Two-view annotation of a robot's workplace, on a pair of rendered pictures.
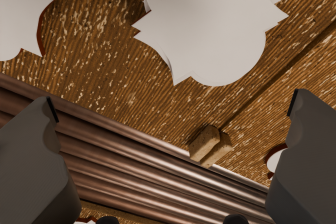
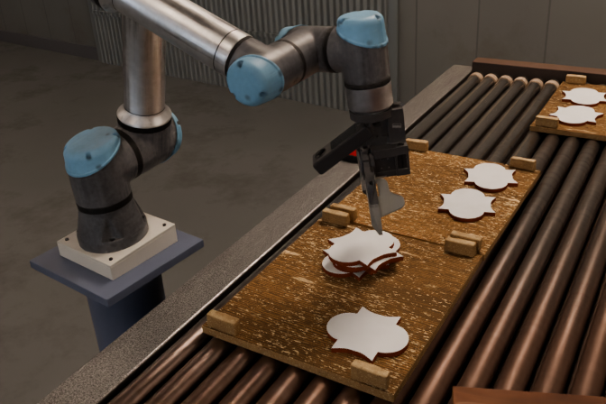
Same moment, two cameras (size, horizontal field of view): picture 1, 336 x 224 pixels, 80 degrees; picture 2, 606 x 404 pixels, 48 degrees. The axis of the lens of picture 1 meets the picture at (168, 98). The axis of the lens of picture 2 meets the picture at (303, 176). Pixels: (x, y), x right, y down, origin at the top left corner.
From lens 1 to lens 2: 116 cm
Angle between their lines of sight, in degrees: 71
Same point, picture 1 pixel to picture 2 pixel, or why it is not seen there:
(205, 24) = (362, 245)
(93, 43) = (389, 300)
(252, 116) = (430, 235)
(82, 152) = (526, 329)
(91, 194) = not seen: outside the picture
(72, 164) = (555, 340)
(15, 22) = (378, 322)
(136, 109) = (440, 283)
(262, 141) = (454, 226)
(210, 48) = (374, 243)
